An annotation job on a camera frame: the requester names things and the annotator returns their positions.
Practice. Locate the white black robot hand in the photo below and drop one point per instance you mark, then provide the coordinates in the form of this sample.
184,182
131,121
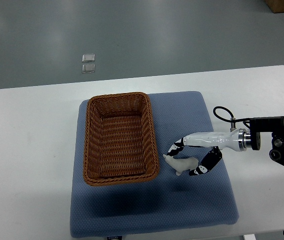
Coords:
216,141

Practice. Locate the white bear figurine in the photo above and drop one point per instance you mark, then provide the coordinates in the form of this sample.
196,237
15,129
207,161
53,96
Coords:
181,164

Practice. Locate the brown wicker basket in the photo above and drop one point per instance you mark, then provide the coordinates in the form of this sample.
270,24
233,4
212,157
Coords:
119,142

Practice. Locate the blue padded mat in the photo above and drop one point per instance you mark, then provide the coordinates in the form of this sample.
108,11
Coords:
168,202

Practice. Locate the upper metal floor plate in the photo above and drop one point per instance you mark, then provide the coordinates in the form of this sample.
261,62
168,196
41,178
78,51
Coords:
88,57

